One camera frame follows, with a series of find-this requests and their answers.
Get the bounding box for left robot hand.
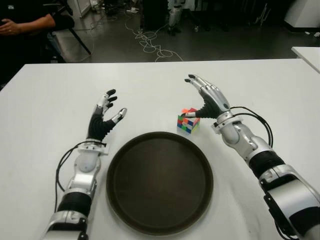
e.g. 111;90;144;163
86;88;128;143

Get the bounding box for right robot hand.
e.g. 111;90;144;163
180;73;232;120

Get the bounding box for multicoloured Rubik's cube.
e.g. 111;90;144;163
176;107;201;135

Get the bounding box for dark brown round plate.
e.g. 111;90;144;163
105;131;215;229

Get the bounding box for humanoid robot legs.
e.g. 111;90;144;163
166;0;183;36

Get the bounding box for folded metal stand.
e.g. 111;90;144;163
254;4;270;27

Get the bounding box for black cabinet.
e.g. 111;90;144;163
142;0;170;31

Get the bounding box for white side table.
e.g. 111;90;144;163
291;46;320;73

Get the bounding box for black chair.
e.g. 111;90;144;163
49;11;92;62

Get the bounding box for white shelf cabinet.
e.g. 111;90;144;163
72;0;92;18

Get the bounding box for person in black shirt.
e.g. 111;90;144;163
0;0;67;87

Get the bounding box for white machine housing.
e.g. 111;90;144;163
283;0;320;33

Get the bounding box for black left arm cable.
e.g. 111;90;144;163
53;141;106;213

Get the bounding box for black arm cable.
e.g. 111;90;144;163
53;141;106;213
230;106;274;149

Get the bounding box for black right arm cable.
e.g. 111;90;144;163
230;106;274;149

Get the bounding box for white floor cable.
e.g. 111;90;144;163
124;17;184;63

